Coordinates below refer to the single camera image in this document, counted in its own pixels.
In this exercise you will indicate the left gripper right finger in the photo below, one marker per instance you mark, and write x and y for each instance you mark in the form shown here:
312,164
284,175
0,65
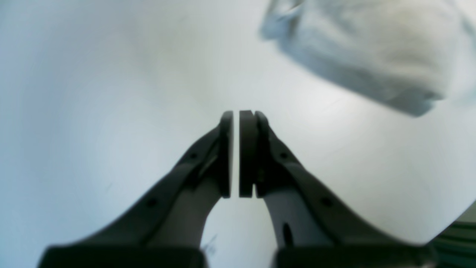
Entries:
313,227

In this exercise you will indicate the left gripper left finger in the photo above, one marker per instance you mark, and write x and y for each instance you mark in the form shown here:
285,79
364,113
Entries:
164,228

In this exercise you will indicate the white printed T-shirt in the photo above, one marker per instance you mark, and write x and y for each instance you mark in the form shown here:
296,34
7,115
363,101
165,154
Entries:
400,53

